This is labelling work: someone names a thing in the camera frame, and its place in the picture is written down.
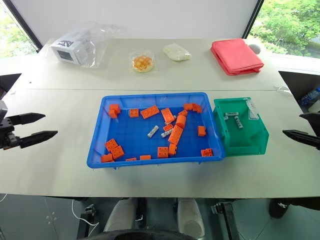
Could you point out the grey round object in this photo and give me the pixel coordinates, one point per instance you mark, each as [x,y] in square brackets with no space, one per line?
[255,48]

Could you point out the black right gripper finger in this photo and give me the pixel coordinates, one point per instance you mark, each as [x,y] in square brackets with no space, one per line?
[303,137]
[311,122]

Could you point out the packaged white bread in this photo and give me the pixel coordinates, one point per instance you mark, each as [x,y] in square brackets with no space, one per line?
[177,52]

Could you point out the white robot leg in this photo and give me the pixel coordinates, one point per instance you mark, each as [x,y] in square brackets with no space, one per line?
[120,215]
[191,217]

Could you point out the white box in plastic bag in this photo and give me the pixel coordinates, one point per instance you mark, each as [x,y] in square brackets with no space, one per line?
[105,37]

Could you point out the red folded bag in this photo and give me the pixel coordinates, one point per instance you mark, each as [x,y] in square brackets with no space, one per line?
[235,56]

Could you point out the blue plastic tray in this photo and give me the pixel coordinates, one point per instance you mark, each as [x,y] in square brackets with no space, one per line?
[140,130]

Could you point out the black shoe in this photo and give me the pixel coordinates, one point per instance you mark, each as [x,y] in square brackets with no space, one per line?
[278,208]

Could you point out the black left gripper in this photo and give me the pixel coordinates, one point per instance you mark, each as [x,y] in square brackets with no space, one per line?
[7,136]

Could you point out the white cube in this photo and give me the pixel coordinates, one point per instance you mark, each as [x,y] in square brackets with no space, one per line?
[70,48]

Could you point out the green plastic bin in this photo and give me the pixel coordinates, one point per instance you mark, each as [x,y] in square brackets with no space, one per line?
[246,135]

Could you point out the black window frame post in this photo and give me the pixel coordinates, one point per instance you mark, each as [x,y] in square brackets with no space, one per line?
[252,18]
[23,23]

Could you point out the packaged orange round bread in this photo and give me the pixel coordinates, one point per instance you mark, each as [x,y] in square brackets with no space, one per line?
[143,62]

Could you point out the plastic water bottle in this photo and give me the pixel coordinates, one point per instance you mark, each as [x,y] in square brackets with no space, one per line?
[310,96]

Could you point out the black table leg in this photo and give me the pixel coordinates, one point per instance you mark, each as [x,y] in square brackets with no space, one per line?
[231,222]

